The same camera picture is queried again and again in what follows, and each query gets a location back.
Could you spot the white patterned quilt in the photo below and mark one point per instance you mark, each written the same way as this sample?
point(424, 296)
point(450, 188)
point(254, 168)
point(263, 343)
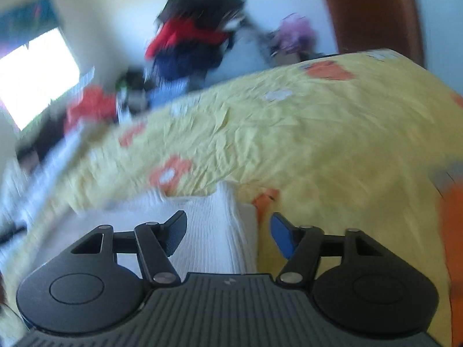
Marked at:
point(23, 195)

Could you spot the blue floral wall poster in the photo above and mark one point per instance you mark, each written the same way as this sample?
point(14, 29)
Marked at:
point(26, 22)

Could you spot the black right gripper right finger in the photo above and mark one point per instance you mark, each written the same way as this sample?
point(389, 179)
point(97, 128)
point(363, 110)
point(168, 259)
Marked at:
point(300, 246)

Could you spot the pink plastic bag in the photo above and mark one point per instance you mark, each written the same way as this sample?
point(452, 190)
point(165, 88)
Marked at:
point(295, 34)

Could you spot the red plastic bag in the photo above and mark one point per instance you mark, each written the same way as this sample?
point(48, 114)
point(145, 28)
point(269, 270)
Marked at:
point(92, 105)

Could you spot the bright window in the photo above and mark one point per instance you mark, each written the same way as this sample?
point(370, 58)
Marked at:
point(36, 74)

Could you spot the white ribbed knit sweater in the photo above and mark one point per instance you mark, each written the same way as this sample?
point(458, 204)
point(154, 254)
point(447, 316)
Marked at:
point(221, 235)

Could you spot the brown wooden door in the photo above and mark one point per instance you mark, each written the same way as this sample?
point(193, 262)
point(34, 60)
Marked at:
point(361, 25)

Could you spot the yellow patterned bed sheet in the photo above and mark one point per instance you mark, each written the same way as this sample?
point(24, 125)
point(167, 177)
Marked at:
point(365, 140)

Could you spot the pile of dark and red clothes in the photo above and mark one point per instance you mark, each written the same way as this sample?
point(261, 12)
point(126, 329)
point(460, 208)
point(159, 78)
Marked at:
point(193, 37)

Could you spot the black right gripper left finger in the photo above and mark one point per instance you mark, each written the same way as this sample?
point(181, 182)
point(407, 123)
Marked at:
point(156, 242)

